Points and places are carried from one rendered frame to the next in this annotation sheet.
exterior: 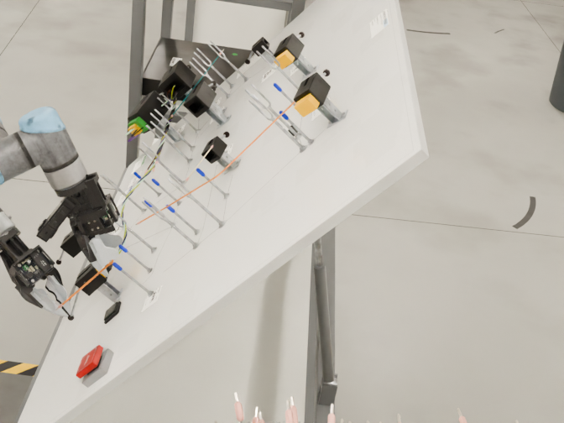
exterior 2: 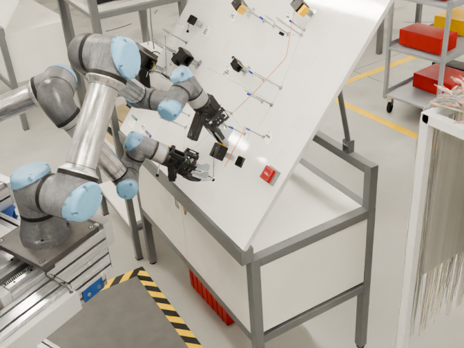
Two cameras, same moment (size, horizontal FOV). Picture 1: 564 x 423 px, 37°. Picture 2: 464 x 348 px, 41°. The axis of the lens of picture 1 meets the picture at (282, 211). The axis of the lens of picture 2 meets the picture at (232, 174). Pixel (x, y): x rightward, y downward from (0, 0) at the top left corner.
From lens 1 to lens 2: 1.34 m
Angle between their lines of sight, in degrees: 23
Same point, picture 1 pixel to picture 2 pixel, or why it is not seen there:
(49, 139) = (192, 80)
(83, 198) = (208, 108)
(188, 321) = (317, 121)
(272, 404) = (305, 181)
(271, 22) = (60, 47)
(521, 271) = not seen: hidden behind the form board
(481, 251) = not seen: hidden behind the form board
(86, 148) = not seen: outside the picture
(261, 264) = (342, 77)
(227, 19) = (32, 56)
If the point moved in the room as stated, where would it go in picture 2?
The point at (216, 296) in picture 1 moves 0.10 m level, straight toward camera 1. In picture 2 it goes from (325, 103) to (345, 113)
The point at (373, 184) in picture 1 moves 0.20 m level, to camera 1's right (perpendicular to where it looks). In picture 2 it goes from (379, 17) to (424, 5)
